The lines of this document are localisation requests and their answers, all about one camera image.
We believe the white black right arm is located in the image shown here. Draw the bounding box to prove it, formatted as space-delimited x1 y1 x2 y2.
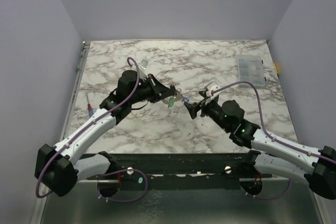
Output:
184 97 335 200

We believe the green key tag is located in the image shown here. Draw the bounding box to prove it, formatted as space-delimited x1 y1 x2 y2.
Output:
169 97 175 108

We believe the blue red screwdriver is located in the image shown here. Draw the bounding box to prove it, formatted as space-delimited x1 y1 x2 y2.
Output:
86 93 94 118

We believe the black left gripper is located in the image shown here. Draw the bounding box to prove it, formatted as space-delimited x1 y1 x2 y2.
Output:
129 73 175 105

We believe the aluminium side rail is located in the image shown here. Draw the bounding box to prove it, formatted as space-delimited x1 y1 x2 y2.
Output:
58 41 91 142

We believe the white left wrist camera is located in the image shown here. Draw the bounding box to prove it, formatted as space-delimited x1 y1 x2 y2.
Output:
135 60 149 80

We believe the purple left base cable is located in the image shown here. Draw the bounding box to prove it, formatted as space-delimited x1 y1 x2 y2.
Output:
98 169 149 204

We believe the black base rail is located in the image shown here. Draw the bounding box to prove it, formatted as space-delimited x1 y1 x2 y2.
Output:
89 151 259 195

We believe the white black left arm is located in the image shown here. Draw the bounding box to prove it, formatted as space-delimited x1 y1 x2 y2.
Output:
35 70 177 197

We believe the clear plastic organizer box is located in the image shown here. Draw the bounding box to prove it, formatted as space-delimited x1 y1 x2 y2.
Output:
237 55 266 87

